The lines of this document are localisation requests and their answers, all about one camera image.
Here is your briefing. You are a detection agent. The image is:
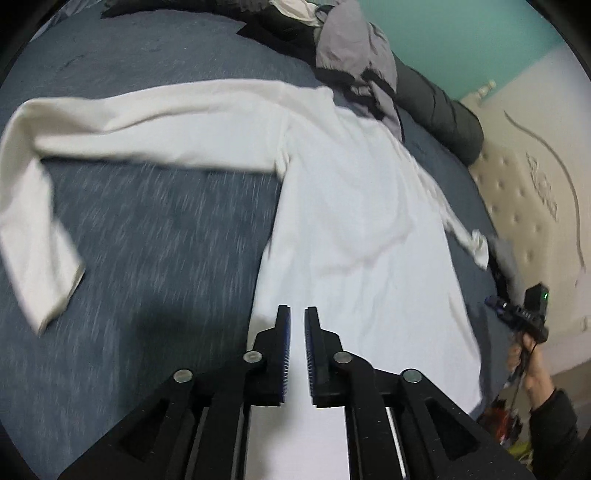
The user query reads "grey jacket with black trim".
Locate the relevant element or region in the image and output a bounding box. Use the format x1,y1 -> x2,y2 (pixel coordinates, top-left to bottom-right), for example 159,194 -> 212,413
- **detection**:
315,0 -> 404,139

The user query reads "white crumpled garment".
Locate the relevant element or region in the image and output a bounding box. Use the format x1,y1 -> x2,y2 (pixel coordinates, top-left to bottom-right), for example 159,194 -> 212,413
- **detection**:
270,0 -> 324,24

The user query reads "cream bed headboard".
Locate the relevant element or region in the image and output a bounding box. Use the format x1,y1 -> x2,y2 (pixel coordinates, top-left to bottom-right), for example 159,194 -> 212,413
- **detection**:
462,78 -> 591,370

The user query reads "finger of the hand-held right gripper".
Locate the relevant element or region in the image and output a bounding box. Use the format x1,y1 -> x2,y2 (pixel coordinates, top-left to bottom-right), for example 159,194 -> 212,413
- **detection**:
485,296 -> 511,319

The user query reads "folded grey garment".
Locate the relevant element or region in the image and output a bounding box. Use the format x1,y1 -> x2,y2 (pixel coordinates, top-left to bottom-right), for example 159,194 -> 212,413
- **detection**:
487,235 -> 525,287

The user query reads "person's right hand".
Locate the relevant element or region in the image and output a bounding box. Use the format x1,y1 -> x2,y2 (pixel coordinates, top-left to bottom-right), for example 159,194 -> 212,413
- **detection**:
507,339 -> 553,411

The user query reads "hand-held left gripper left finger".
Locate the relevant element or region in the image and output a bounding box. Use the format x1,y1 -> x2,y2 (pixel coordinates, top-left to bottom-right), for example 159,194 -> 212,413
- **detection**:
58,305 -> 291,480

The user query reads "person's right forearm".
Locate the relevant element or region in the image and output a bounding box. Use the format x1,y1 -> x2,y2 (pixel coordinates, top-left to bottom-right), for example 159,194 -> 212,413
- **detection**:
529,390 -> 585,480

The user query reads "dark grey rolled duvet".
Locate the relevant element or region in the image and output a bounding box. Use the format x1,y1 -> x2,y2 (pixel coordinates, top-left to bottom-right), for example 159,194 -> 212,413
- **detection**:
102,0 -> 485,167

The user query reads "white long-sleeve shirt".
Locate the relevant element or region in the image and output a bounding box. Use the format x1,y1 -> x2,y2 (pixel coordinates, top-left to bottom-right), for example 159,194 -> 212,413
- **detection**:
0,78 -> 490,480

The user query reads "bed with blue-grey sheet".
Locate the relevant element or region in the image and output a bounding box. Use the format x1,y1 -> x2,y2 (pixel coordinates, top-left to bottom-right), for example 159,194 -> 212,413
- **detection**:
0,9 -> 509,480

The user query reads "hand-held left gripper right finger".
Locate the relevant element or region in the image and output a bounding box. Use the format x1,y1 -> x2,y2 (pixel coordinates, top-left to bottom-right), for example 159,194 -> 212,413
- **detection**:
304,306 -> 536,480

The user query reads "light grey blanket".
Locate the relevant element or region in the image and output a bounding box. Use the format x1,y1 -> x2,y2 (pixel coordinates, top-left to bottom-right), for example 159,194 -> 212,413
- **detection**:
28,7 -> 75,47

